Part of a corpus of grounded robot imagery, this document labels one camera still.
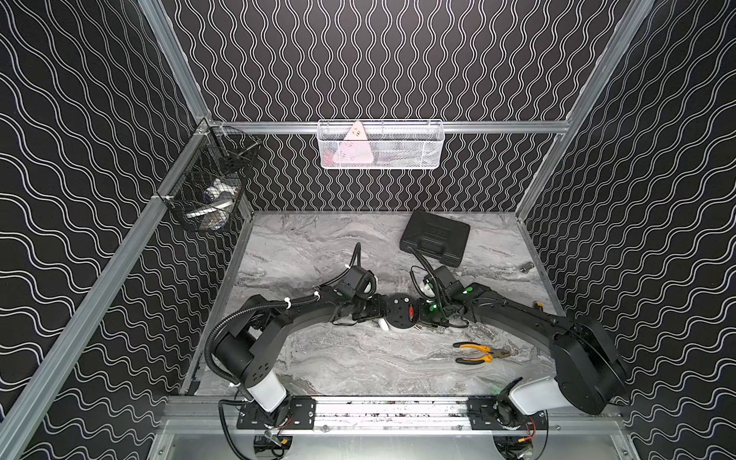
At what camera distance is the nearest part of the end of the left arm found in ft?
2.55

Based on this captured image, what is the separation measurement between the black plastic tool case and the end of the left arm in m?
0.31

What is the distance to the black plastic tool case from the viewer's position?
104cm

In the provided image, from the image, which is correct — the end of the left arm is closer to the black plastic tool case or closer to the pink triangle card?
the black plastic tool case
